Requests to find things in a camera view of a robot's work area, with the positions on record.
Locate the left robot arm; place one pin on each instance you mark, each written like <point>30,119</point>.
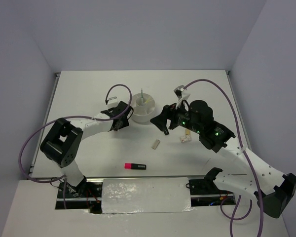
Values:
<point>62,142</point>

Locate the white round compartment organizer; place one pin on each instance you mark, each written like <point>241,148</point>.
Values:
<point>143,113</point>

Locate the silver foil taped panel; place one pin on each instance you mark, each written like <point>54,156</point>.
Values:
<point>145,195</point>

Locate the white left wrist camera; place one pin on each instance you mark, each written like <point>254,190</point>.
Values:
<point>112,102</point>

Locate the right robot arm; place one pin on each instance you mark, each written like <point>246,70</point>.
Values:
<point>272,188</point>

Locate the grey eraser block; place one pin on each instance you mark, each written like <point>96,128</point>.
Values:
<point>155,144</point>

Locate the pink capped black highlighter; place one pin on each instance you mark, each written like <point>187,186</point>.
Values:
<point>135,166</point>

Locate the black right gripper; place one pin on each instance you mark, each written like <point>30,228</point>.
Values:
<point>169,112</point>

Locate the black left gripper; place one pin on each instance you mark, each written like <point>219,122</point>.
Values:
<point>125,123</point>

